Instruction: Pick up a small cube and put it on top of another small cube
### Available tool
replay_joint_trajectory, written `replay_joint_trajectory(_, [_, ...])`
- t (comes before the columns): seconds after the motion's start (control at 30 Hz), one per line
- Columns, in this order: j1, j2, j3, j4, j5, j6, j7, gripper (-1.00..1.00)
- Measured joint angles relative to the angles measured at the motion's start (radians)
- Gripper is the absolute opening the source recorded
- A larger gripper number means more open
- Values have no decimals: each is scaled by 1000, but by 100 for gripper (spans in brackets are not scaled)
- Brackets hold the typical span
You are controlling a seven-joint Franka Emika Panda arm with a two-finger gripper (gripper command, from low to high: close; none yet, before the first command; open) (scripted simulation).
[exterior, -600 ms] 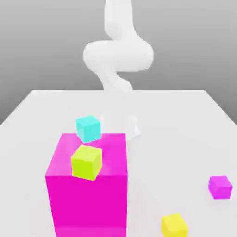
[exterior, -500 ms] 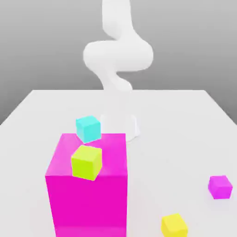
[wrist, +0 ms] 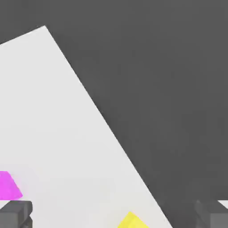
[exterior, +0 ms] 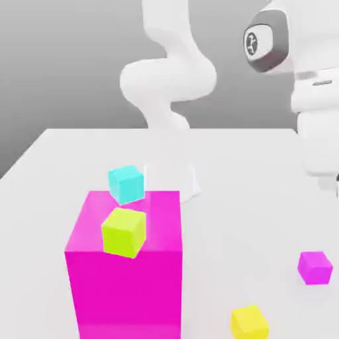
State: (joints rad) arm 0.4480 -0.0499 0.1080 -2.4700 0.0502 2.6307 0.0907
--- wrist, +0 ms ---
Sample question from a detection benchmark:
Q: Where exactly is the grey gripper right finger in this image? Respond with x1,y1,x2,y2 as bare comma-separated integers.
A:
194,199,228,228

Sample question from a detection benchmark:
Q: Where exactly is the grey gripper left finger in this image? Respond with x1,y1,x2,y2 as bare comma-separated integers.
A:
0,200,33,228

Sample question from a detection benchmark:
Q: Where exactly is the small magenta cube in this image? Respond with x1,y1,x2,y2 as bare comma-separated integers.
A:
0,171,24,201

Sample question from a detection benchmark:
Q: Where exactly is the small yellow cube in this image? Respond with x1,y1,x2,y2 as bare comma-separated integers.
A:
117,211,150,228

